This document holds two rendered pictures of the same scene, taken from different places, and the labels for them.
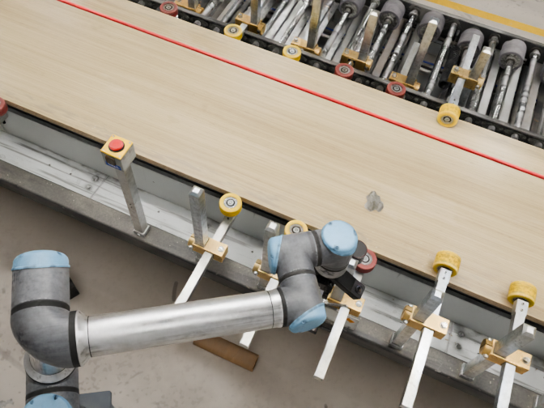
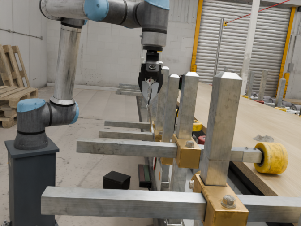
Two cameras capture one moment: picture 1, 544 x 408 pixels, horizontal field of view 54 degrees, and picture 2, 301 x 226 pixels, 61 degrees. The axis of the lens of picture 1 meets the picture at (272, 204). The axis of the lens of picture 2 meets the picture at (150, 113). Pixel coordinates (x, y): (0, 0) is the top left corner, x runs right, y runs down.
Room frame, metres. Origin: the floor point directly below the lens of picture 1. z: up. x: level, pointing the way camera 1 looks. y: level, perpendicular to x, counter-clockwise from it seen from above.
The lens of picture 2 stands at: (0.26, -1.06, 1.17)
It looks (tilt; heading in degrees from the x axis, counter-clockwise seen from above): 12 degrees down; 67
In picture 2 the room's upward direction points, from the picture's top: 5 degrees clockwise
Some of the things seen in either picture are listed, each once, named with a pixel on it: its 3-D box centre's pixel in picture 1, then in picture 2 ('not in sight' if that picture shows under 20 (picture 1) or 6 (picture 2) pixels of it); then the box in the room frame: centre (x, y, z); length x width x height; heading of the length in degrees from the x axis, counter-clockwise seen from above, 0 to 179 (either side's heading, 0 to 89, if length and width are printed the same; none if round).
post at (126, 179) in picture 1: (132, 198); (151, 96); (0.92, 0.48, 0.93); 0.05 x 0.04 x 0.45; 72
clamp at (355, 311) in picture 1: (342, 299); (167, 150); (0.68, -0.27, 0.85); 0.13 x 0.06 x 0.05; 72
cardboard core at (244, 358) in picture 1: (226, 350); not in sight; (0.70, 0.13, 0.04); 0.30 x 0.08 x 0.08; 72
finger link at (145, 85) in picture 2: not in sight; (144, 92); (0.61, -0.17, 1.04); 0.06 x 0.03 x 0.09; 72
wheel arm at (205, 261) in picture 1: (205, 261); (144, 125); (0.78, 0.21, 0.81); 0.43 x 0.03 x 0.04; 162
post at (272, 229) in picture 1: (268, 261); (160, 119); (0.76, -0.01, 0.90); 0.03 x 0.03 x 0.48; 72
